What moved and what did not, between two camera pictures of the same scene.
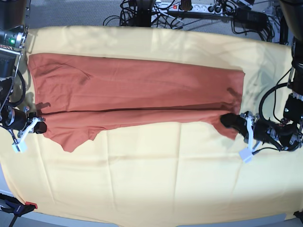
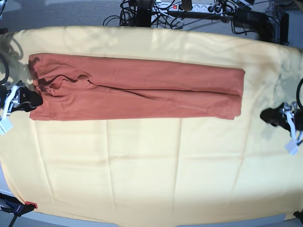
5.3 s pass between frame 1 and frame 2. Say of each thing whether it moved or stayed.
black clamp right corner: stayed
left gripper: moved
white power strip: stayed
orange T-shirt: moved
